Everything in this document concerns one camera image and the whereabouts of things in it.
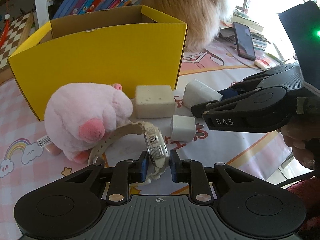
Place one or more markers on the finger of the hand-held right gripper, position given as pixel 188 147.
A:
pixel 228 93
pixel 205 108

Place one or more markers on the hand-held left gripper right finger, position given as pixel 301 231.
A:
pixel 173 167

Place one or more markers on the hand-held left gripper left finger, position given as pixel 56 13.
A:
pixel 143 166

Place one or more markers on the white power adapter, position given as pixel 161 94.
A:
pixel 197 92

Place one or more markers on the cream wristwatch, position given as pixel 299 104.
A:
pixel 155 150

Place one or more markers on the small white cube charger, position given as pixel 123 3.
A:
pixel 182 128

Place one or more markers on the cream foam block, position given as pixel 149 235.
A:
pixel 155 102

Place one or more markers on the pink plush pig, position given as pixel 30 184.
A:
pixel 82 110

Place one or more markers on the yellow cardboard box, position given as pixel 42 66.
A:
pixel 100 62

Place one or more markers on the person's right hand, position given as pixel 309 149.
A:
pixel 297 145

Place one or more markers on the pink checked tablecloth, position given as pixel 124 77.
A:
pixel 225 142

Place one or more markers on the black smartphone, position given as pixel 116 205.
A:
pixel 243 41

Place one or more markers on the stack of books and papers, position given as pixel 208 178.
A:
pixel 258 40

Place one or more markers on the orange fluffy cat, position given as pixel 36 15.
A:
pixel 195 10

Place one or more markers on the person's fuzzy garment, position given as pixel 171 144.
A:
pixel 305 195

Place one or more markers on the wooden chessboard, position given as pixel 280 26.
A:
pixel 15 32

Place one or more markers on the red tassel ornament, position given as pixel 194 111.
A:
pixel 5 27

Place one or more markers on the white bookshelf frame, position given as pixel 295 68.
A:
pixel 40 2

